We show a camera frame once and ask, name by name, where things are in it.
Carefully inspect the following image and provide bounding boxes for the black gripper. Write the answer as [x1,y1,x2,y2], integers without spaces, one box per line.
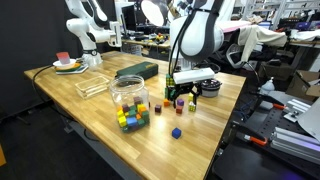
[165,80,203,110]

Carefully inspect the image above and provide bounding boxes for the small Rubik's cube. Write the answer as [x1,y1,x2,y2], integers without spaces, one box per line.
[188,101,198,113]

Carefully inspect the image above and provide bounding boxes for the blue wooden cube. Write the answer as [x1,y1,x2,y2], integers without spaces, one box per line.
[171,127,183,140]

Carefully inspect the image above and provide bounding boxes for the clear jar of coloured cubes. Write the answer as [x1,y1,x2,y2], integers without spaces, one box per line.
[109,75,151,134]

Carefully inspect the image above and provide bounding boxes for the black lidded pot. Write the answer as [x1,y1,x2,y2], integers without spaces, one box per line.
[200,78,223,98]

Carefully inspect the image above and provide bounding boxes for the dark green tool case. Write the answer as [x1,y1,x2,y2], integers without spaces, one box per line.
[115,61,160,81]

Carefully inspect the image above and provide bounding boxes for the cluttered wooden desk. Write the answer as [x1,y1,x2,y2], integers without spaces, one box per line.
[121,37,172,63]

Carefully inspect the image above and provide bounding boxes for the black office chair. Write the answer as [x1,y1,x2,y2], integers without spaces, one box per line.
[216,43,268,79]

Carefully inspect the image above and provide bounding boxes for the white spray bottle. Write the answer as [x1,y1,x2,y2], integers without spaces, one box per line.
[259,76,278,97]

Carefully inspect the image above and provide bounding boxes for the wooden desk lamp grey head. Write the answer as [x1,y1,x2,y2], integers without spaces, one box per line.
[140,0,178,28]

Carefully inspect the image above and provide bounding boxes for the clear acrylic box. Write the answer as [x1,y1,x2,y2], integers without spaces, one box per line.
[74,75,111,100]

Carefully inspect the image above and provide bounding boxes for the white cloth on chair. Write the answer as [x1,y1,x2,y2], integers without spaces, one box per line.
[221,19,288,63]

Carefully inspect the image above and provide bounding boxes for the computer monitor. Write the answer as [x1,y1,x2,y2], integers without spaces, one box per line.
[114,1,138,33]

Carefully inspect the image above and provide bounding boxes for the black side table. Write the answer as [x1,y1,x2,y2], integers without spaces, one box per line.
[211,106,320,180]

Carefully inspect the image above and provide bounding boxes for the aluminium extrusion bars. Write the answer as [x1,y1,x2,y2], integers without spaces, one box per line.
[269,126,320,166]

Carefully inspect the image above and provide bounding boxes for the cardboard box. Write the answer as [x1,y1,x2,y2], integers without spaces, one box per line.
[285,69,320,101]

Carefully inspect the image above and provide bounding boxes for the stack of coloured plates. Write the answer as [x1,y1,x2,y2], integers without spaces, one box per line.
[53,59,90,75]

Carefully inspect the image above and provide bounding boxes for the white board panel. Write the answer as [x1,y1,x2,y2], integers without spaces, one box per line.
[297,99,320,142]

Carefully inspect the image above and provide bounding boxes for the pink cup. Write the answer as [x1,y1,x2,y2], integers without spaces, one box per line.
[55,51,72,66]

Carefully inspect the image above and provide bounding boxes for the black backdrop curtain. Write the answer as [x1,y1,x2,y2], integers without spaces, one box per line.
[0,0,118,119]

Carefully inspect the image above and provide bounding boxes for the orange sofa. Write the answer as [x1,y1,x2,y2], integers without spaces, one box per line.
[0,143,7,168]

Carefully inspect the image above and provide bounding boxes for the white wrist mount plate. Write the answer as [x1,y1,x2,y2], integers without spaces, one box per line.
[172,67,216,85]

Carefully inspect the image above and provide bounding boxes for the orange handled tool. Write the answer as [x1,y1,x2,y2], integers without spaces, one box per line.
[259,94,287,111]
[243,132,269,147]

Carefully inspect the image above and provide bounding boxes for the grey table frame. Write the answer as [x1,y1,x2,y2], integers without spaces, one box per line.
[61,114,144,180]

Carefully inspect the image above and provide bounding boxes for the silver metal bracket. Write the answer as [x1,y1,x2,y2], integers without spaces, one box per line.
[282,98,313,123]

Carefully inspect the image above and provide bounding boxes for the black cable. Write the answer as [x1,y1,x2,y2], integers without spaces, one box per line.
[30,64,68,114]

